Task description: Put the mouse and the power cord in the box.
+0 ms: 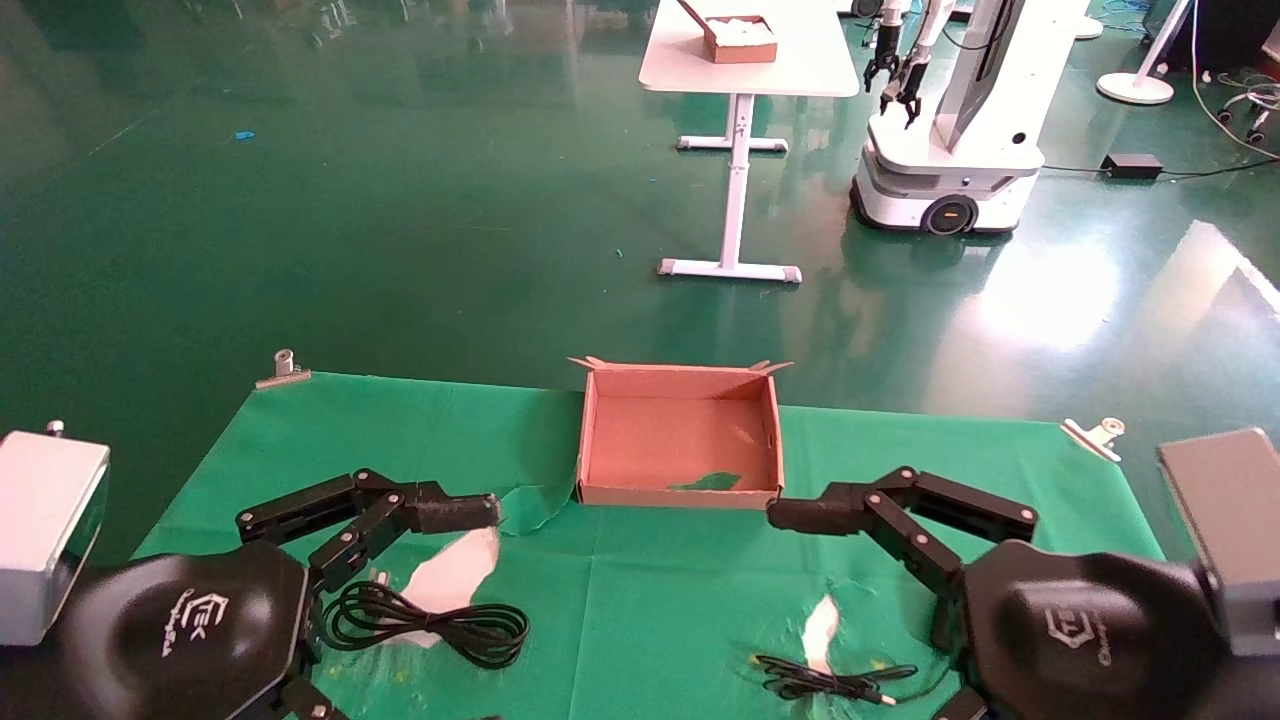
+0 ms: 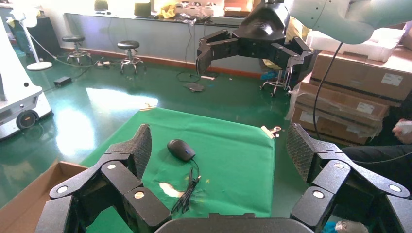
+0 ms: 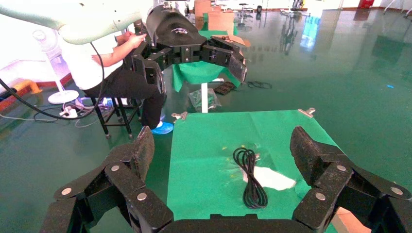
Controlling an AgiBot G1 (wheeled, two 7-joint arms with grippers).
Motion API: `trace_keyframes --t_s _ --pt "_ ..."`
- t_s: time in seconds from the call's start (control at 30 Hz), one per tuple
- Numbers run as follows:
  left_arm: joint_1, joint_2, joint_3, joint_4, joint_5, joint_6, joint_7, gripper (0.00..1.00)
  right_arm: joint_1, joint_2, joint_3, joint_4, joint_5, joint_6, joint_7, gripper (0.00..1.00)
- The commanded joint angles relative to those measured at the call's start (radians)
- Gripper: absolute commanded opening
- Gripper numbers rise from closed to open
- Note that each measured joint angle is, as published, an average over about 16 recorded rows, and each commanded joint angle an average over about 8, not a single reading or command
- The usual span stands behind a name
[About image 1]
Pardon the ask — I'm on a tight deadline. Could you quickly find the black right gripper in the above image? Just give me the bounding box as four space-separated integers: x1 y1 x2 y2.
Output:
768 466 1229 720

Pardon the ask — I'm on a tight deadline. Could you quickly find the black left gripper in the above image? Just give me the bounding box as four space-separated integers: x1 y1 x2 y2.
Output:
55 540 346 720

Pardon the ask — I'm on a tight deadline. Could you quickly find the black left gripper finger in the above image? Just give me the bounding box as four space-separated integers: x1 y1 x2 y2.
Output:
237 468 501 596

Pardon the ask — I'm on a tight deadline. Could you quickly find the thin black cable bundle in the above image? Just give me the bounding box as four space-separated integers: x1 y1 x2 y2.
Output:
752 655 919 707

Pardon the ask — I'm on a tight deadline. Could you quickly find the thick black cable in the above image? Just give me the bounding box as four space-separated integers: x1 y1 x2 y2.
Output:
322 568 531 669

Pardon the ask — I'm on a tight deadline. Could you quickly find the open brown cardboard box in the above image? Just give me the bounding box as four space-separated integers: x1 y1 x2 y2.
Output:
568 355 794 509

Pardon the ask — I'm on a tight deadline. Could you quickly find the small brown cardboard box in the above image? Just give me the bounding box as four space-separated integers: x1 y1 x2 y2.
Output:
678 0 779 65

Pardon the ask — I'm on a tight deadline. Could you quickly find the white packing in small box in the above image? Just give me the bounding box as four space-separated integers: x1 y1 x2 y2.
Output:
705 15 777 46

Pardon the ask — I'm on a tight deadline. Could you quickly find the metal cloth clip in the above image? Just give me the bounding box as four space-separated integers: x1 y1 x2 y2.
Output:
255 348 311 390
1060 417 1126 463

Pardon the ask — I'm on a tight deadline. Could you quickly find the green table cloth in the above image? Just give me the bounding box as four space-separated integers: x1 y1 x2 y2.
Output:
130 372 1166 720

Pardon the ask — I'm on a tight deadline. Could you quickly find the white wheeled background robot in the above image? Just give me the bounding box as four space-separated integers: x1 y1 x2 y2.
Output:
850 0 1091 238

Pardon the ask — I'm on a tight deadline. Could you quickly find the background robot black gripper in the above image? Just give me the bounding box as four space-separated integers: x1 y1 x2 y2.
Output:
862 38 901 93
880 50 928 129

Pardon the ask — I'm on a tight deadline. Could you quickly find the white table with legs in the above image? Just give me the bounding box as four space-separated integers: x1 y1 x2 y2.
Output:
638 0 861 284

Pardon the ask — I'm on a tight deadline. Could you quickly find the white floor stand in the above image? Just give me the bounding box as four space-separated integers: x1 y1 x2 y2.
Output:
1097 0 1196 106

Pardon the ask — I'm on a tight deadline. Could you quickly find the silver chair base with wheels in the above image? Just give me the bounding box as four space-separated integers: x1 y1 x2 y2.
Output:
1215 70 1280 146

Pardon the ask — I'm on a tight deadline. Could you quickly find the black cabinet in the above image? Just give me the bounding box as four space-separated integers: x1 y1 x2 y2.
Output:
1140 0 1280 71

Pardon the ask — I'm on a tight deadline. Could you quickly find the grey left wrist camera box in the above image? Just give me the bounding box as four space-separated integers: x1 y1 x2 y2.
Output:
0 420 111 646

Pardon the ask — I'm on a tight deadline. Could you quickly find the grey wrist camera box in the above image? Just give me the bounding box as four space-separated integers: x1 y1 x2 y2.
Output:
0 420 111 646
1160 428 1280 658

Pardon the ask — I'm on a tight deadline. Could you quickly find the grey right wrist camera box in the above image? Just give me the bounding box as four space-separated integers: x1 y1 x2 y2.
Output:
1160 428 1280 658

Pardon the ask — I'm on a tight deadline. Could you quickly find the black floor cable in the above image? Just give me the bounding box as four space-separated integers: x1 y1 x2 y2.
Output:
1040 155 1280 184

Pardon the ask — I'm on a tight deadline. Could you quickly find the white hanging cable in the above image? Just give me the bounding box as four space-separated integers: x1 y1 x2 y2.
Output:
1188 0 1280 161

